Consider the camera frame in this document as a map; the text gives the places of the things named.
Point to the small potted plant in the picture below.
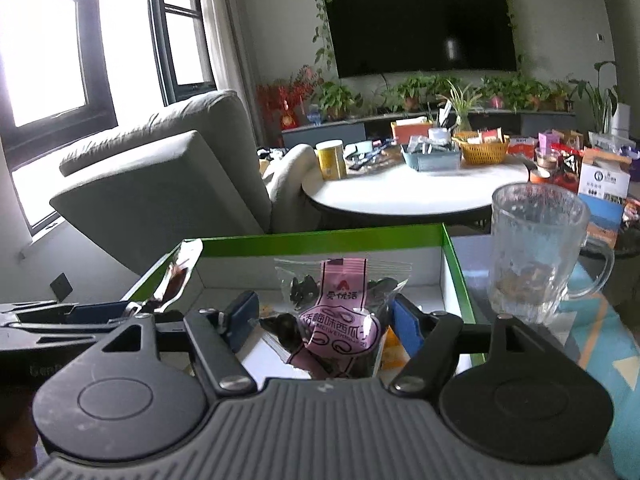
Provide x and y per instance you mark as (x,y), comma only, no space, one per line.
(415,90)

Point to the dark round coffee table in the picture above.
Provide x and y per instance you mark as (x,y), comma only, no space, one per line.
(629,254)

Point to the purple snack packet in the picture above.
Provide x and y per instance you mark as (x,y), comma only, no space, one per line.
(340,330)

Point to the red snack box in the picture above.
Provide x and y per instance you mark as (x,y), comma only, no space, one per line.
(522,146)

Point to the grey television cabinet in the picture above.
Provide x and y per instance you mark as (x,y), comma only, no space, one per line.
(325,132)

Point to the large black framed window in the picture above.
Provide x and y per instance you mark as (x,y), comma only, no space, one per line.
(5,125)

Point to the teal patterned table mat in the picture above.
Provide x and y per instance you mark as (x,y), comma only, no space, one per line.
(600,360)

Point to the green ivy vine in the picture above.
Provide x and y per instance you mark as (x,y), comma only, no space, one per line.
(320,25)

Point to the tall leafy floor plant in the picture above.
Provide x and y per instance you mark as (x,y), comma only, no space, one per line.
(600,100)

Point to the red flower decoration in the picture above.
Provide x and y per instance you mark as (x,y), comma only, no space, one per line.
(287,92)

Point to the white cup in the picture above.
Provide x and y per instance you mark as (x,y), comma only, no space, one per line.
(440,135)

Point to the leafy potted plant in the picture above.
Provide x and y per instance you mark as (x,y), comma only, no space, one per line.
(337,97)

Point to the white air purifier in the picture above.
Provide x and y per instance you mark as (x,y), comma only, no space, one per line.
(621,117)

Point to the narrow black framed window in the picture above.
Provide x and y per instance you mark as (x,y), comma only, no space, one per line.
(157,35)

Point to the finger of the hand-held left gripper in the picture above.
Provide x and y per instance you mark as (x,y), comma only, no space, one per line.
(95,312)
(50,337)

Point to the white curtain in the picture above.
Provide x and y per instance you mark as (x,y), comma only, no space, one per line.
(232,50)

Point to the black wall socket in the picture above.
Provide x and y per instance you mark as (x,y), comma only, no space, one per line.
(61,285)

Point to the blue grey plastic tray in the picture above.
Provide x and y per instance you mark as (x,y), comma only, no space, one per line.
(430,160)

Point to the orange can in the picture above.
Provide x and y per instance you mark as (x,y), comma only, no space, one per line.
(540,177)

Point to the clear plastic bags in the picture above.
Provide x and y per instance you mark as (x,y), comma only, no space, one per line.
(610,141)

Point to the row of potted plants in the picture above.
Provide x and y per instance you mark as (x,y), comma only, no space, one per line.
(515,91)

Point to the blue white carton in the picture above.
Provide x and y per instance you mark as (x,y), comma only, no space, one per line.
(602,180)

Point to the red snack packets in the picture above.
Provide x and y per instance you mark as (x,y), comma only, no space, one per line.
(631,212)

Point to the glass mug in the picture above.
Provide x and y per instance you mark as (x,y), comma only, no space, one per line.
(540,250)

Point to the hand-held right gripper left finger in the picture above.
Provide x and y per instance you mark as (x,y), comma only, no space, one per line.
(244,317)

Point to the yellow can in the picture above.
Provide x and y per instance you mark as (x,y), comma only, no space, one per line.
(331,162)

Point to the grey armchair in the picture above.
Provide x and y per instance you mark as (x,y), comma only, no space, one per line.
(150,185)

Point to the silver brown snack packet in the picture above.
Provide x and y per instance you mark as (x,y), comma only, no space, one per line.
(175,280)

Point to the cream cushion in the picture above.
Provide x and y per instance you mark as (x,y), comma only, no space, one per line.
(290,180)

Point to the jar with gold lid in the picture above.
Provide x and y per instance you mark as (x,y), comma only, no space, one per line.
(547,160)

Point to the green cardboard box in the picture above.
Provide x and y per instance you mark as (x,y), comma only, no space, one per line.
(325,245)

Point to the black television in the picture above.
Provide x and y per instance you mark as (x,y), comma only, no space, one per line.
(420,25)

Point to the spider plant in vase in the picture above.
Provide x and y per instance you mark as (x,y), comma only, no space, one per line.
(457,102)

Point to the white round table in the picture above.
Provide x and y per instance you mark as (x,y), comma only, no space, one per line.
(415,187)

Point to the wicker basket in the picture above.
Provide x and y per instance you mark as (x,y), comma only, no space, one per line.
(482,152)

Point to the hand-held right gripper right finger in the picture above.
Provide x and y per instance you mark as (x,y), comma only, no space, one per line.
(406,325)

